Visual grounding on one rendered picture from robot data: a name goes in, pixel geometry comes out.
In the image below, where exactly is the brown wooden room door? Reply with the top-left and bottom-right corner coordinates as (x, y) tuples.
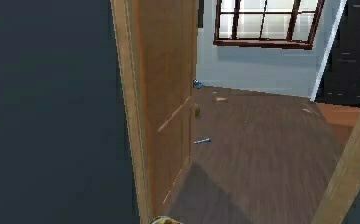
(127, 0), (200, 218)

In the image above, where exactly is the brown framed window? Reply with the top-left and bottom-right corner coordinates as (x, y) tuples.
(213, 0), (326, 51)

